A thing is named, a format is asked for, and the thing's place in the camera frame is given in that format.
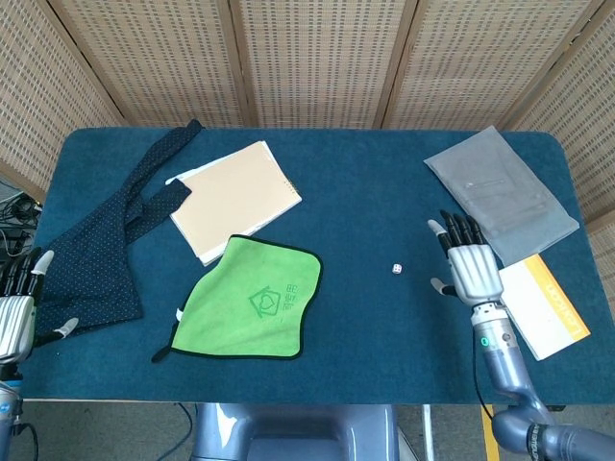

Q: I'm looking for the green microfiber cloth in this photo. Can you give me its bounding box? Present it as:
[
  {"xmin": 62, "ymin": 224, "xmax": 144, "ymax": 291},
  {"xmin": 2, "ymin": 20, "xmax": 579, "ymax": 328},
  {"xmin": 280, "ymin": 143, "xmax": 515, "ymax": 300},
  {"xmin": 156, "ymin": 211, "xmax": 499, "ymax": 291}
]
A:
[{"xmin": 151, "ymin": 234, "xmax": 324, "ymax": 364}]

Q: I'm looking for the black cables bundle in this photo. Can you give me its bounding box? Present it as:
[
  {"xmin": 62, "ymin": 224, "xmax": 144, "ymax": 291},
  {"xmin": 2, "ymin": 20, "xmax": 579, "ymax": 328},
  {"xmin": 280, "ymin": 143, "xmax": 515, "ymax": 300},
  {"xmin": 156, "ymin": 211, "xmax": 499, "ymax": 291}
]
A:
[{"xmin": 0, "ymin": 175, "xmax": 45, "ymax": 263}]

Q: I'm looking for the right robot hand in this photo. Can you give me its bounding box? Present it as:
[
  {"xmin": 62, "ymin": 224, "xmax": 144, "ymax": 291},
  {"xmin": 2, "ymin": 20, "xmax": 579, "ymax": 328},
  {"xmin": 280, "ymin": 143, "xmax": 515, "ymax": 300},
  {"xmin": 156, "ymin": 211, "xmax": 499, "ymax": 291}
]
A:
[{"xmin": 427, "ymin": 209, "xmax": 504, "ymax": 306}]

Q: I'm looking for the grey fabric pouch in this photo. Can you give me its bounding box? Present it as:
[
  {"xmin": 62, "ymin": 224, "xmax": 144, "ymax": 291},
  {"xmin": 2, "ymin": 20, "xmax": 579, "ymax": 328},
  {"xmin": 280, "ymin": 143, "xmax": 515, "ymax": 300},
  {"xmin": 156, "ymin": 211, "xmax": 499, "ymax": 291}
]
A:
[{"xmin": 423, "ymin": 125, "xmax": 580, "ymax": 265}]

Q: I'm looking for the white table leg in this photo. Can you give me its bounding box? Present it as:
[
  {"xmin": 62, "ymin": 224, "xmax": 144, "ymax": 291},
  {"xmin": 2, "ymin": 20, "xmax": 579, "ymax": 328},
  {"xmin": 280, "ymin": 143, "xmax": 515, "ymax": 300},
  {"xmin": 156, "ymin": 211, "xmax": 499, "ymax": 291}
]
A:
[{"xmin": 421, "ymin": 404, "xmax": 434, "ymax": 461}]

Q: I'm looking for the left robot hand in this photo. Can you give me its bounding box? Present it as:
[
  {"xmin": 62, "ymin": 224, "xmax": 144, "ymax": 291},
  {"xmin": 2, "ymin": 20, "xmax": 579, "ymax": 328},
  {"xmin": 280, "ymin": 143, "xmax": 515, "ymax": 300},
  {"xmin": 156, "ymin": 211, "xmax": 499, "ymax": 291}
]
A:
[{"xmin": 0, "ymin": 247, "xmax": 80, "ymax": 367}]

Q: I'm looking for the beige notebook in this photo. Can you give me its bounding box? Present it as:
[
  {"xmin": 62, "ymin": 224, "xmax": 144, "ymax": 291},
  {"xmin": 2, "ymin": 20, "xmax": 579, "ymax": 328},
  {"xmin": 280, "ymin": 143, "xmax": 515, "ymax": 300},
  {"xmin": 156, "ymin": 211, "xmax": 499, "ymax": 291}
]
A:
[{"xmin": 165, "ymin": 140, "xmax": 304, "ymax": 266}]

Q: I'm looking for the white orange booklet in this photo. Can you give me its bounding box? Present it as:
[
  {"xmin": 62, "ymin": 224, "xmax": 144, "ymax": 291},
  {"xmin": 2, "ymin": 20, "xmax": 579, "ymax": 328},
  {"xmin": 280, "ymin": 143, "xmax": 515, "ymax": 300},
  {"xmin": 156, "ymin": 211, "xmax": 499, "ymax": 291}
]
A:
[{"xmin": 497, "ymin": 253, "xmax": 591, "ymax": 361}]

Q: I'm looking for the navy dotted necktie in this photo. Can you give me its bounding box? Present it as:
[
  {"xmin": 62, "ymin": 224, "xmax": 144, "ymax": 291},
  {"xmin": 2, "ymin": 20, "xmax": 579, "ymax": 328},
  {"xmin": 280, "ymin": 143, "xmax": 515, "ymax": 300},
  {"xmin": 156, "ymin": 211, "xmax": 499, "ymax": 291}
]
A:
[{"xmin": 29, "ymin": 118, "xmax": 205, "ymax": 347}]

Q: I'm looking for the woven bamboo folding screen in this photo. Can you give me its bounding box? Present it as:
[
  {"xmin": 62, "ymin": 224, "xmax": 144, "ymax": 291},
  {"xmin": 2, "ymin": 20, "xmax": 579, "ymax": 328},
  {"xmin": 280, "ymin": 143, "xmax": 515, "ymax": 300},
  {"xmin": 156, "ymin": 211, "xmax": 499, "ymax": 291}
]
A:
[{"xmin": 0, "ymin": 0, "xmax": 615, "ymax": 328}]

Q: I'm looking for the yellow floor tape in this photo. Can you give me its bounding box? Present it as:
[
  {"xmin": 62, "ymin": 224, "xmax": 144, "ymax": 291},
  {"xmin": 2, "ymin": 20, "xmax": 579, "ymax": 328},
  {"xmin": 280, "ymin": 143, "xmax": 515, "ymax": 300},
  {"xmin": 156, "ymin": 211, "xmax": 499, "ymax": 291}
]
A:
[{"xmin": 480, "ymin": 404, "xmax": 501, "ymax": 461}]

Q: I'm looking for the blue-grey robot torso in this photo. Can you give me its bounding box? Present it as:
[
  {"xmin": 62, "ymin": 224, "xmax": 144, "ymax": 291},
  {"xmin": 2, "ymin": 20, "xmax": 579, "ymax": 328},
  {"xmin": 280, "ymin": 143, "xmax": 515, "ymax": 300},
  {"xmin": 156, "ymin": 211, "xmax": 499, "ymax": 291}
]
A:
[{"xmin": 190, "ymin": 402, "xmax": 400, "ymax": 461}]

